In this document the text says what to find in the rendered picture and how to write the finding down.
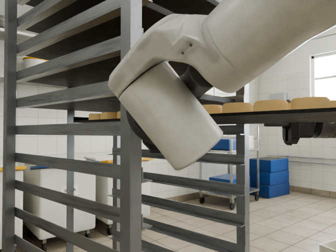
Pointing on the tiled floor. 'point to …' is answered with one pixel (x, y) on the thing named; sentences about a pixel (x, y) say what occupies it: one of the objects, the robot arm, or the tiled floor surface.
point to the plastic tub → (328, 246)
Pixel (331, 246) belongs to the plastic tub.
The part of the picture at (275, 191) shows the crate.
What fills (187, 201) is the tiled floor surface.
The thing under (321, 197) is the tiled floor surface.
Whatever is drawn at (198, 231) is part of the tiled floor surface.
